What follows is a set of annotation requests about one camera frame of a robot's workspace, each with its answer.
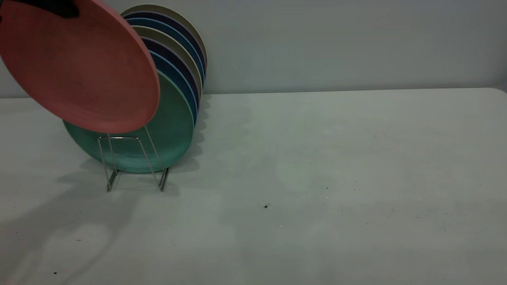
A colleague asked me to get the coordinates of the silver wire plate rack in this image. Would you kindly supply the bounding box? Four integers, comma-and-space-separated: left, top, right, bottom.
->
98, 126, 171, 193

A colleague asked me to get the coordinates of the navy round plate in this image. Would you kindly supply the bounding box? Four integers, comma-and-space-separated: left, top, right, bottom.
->
141, 36, 200, 107
123, 12, 207, 76

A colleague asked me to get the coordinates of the green round plate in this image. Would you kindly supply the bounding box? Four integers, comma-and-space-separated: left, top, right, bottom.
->
63, 71, 195, 174

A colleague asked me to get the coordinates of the blue round plate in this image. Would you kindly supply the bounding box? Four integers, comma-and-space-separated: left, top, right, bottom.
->
149, 51, 198, 126
127, 18, 205, 86

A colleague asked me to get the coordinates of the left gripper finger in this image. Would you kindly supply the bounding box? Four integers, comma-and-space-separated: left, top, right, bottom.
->
14, 0, 80, 19

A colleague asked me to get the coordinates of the beige round plate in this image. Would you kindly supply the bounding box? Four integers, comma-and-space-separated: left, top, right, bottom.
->
121, 4, 208, 68
133, 26, 203, 99

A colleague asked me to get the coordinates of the pink round plate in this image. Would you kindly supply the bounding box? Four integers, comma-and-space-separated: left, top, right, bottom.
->
0, 0, 161, 134

